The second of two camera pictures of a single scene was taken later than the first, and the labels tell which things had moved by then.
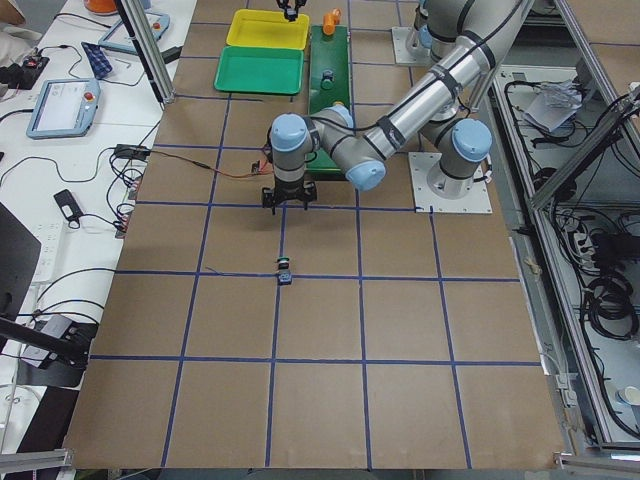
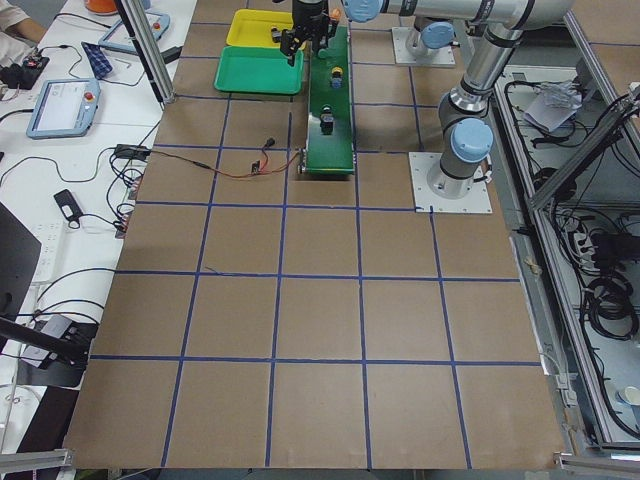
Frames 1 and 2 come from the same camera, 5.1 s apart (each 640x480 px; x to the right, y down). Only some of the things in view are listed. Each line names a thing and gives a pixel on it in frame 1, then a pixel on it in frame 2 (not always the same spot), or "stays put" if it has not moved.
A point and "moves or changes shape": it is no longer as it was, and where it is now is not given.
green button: (284, 272) moves or changes shape
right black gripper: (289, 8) → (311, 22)
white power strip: (50, 234) stays put
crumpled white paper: (553, 103) stays put
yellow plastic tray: (267, 28) stays put
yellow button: (291, 14) → (276, 35)
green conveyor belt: (329, 85) stays put
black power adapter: (132, 151) stays put
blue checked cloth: (98, 59) stays put
